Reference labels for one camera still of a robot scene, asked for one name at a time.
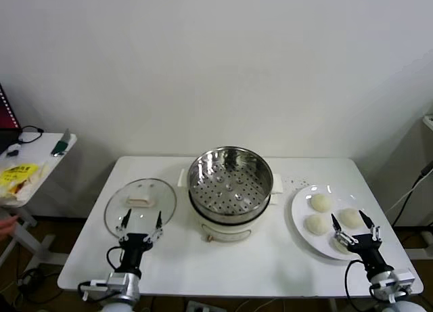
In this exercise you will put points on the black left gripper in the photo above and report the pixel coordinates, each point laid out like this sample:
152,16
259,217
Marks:
135,244

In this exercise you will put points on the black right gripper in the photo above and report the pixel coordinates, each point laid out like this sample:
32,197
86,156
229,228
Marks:
368,249

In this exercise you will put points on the white steamed baozi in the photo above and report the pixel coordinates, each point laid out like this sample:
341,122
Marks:
336,247
314,224
321,203
350,217

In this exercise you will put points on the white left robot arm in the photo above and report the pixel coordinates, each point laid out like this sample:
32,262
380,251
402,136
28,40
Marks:
125,285

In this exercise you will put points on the stainless steel steamer basket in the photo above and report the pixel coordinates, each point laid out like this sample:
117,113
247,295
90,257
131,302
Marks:
203,166

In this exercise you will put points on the person hand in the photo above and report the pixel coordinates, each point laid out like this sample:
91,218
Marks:
6,225

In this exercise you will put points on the white round plate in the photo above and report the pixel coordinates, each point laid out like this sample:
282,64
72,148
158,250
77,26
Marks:
301,220

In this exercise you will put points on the scattered dark crumbs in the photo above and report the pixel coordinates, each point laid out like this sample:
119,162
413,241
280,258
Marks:
297,182

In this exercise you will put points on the white electric pot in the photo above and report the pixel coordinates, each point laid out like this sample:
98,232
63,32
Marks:
223,232

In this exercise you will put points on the white power strip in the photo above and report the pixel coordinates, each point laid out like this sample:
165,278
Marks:
199,306

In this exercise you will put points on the white side table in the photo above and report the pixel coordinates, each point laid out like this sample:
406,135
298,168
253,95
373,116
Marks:
44,144

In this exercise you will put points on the yellow printed plastic bag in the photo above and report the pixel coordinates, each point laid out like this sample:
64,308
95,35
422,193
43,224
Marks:
20,171

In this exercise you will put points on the black case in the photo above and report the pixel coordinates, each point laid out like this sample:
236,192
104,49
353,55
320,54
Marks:
8,137

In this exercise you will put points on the red black box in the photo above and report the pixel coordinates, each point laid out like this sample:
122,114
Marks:
6,109

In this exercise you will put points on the white furniture base frame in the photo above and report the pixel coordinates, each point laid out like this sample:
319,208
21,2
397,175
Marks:
421,254

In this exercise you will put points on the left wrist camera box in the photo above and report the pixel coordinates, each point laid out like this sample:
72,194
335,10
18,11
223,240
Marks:
96,287

